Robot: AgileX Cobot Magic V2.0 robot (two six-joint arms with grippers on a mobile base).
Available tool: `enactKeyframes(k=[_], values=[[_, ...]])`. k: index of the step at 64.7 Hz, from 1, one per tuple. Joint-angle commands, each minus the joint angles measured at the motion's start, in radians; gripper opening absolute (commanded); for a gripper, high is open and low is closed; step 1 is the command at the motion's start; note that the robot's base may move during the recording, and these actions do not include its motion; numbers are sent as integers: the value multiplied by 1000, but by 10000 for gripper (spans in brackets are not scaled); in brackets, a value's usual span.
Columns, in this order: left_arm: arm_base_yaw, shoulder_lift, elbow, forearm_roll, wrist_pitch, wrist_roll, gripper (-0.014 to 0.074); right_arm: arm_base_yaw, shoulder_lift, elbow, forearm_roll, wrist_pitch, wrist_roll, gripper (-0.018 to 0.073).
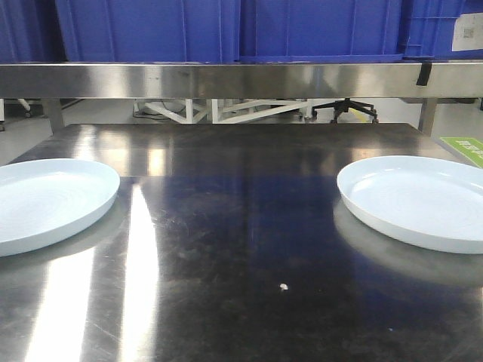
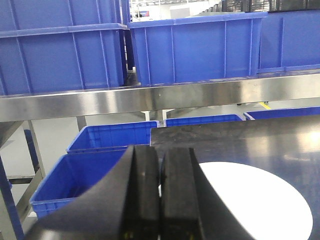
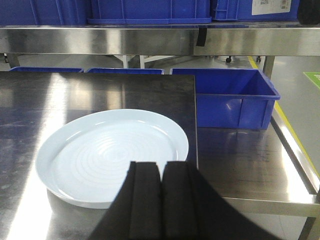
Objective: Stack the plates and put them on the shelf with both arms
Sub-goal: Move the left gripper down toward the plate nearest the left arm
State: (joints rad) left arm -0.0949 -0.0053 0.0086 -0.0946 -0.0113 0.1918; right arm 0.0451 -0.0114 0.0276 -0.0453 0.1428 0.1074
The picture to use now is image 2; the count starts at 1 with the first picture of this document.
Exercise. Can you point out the blue bin on shelf right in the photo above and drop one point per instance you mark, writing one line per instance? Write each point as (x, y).
(290, 41)

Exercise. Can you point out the blue floor bin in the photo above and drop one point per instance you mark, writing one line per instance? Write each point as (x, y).
(98, 138)
(282, 113)
(72, 175)
(198, 120)

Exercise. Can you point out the light blue plate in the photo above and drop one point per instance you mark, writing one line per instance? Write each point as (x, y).
(267, 206)

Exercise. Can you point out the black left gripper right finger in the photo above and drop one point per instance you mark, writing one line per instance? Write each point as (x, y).
(190, 207)

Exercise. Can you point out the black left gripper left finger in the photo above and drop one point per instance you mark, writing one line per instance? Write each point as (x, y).
(123, 205)

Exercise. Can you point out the stainless steel shelf rack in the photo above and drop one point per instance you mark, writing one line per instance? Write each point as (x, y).
(289, 147)

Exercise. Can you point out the blue bin on shelf middle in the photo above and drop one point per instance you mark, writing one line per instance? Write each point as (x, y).
(199, 48)

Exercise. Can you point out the blue bin on shelf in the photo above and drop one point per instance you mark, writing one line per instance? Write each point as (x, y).
(62, 45)
(199, 48)
(290, 41)

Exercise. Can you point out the blue floor bin near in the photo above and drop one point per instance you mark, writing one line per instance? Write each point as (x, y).
(72, 175)

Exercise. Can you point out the blue bin on shelf left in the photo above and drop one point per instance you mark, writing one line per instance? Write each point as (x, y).
(62, 45)

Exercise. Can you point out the blue floor bin far right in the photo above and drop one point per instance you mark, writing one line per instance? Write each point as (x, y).
(282, 113)

